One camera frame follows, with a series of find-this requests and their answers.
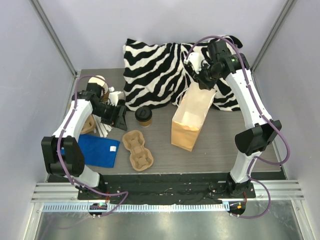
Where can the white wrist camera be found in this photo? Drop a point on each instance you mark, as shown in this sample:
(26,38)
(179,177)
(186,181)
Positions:
(114,96)
(195,61)

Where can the stack of paper cups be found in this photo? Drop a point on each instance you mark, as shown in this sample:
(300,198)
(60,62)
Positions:
(100,80)

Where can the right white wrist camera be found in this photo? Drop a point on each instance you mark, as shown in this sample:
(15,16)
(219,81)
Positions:
(195,61)

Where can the zebra print pillow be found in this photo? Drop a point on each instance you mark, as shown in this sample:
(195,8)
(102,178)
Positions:
(155,75)

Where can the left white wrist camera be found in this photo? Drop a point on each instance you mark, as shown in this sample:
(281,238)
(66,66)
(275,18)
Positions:
(114,96)

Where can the brown paper coffee cup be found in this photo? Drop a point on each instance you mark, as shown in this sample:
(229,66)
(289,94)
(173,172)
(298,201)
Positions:
(145,123)

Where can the white slotted cable duct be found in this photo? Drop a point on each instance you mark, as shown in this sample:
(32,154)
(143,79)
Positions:
(91,207)

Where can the black plastic cup lid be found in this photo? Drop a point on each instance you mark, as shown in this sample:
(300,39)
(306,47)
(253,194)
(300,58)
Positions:
(143,114)

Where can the white paper straws bundle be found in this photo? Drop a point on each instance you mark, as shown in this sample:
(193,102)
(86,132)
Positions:
(103,129)

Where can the brown paper takeout bag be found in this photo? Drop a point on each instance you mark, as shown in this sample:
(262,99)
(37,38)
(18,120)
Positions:
(190,116)

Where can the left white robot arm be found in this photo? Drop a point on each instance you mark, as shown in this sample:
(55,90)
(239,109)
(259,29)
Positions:
(61,152)

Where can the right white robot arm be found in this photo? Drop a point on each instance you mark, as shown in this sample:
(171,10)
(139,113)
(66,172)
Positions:
(226,62)

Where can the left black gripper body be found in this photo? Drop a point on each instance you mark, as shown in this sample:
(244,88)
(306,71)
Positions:
(119,115)

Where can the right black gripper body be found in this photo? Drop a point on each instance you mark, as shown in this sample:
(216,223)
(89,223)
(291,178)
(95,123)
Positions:
(203,81)

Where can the single cardboard cup carrier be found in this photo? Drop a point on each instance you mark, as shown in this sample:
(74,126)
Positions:
(140,157)

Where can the aluminium frame rail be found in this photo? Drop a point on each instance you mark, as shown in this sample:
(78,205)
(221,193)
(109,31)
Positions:
(64,192)

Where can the blue folded cloth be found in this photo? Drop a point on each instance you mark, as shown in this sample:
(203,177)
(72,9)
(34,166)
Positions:
(98,151)

